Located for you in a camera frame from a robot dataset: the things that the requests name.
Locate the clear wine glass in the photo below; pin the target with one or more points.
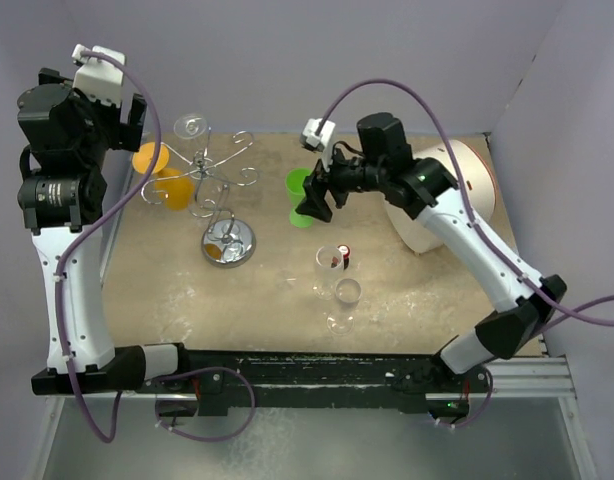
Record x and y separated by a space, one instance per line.
190 126
340 320

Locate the orange plastic wine glass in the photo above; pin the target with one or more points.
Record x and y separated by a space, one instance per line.
167 186

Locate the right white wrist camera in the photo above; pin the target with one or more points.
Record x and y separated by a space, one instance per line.
319 138

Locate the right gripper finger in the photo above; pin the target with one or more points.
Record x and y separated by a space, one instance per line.
339 196
314 204

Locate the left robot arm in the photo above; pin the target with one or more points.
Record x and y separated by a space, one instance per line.
70 125

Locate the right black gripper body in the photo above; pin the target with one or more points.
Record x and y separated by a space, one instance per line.
352 174

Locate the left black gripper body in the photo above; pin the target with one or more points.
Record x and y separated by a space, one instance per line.
102 120

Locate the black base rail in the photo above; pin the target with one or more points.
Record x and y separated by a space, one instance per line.
407 383

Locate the clear glass with red item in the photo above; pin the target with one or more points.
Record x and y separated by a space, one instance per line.
328 268

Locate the silver wire glass rack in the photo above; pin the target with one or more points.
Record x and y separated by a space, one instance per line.
227 241

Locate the clear wine glass front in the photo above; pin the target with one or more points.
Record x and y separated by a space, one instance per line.
340 320

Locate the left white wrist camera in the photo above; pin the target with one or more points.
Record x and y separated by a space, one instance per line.
97 79

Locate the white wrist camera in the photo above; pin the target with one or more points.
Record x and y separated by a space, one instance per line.
97 79
319 138

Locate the small red capped bottle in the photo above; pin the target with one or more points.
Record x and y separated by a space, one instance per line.
346 253

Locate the white cylindrical container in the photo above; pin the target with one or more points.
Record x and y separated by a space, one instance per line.
480 186

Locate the green plastic wine glass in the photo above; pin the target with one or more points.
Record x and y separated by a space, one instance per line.
296 193

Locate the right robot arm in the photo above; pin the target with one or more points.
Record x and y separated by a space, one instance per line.
429 193

